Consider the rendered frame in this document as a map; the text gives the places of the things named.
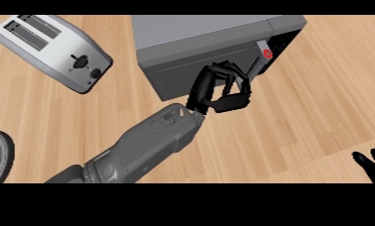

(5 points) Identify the silver two-slot toaster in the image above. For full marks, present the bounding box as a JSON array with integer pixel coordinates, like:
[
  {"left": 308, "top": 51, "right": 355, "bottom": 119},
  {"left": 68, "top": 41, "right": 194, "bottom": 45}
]
[{"left": 0, "top": 15, "right": 114, "bottom": 95}]

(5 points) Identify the grey microwave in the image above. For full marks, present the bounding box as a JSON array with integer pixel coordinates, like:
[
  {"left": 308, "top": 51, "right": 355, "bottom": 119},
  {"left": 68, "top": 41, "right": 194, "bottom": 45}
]
[{"left": 130, "top": 15, "right": 309, "bottom": 102}]

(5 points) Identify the dark grey microwave door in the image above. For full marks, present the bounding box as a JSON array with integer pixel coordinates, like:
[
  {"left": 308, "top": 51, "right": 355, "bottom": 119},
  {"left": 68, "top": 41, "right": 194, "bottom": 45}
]
[{"left": 136, "top": 39, "right": 274, "bottom": 102}]

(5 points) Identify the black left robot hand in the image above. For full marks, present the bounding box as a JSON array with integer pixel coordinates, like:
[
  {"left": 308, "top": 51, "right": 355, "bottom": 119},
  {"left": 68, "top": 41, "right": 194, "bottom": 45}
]
[{"left": 185, "top": 60, "right": 254, "bottom": 116}]

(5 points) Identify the dark round object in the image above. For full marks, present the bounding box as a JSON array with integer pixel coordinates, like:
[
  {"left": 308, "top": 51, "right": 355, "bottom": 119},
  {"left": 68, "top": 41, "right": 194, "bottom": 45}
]
[{"left": 0, "top": 131, "right": 17, "bottom": 183}]

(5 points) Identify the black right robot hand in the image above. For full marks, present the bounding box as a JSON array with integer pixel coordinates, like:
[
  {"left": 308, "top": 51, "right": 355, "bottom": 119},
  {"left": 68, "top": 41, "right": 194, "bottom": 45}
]
[{"left": 350, "top": 149, "right": 375, "bottom": 184}]

